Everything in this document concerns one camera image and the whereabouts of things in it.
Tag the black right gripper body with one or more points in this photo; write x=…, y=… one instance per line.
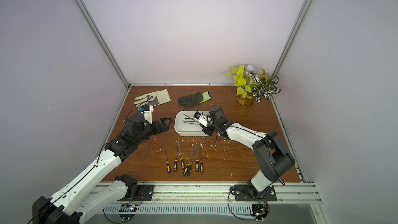
x=210, y=128

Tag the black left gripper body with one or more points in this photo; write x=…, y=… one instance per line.
x=147, y=131

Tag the white plastic storage box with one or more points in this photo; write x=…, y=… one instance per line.
x=188, y=129

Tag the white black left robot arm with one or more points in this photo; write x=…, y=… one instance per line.
x=72, y=204

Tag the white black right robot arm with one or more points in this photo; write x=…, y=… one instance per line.
x=272, y=154

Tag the beige grey work glove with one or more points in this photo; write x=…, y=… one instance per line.
x=153, y=99

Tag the black green work glove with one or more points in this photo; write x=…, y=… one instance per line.
x=194, y=99

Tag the amber glass plant vase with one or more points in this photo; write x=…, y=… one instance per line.
x=249, y=100

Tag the artificial green leafy plant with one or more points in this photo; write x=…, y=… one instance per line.
x=262, y=86

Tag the left small circuit board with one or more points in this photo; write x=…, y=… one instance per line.
x=127, y=212

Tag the small circuit board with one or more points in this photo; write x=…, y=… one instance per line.
x=260, y=211
x=127, y=212

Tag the right small circuit board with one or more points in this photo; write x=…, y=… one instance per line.
x=260, y=211

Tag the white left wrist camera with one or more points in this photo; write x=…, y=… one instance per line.
x=147, y=111

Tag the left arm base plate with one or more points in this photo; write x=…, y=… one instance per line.
x=140, y=193

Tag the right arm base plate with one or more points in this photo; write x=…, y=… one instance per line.
x=249, y=193

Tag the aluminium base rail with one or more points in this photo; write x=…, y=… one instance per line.
x=213, y=198

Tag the aluminium corner frame post left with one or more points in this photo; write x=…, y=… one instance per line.
x=82, y=8

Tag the aluminium corner frame post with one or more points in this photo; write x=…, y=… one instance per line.
x=293, y=34
x=82, y=8

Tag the aluminium corner frame post right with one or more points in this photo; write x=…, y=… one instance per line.
x=293, y=34

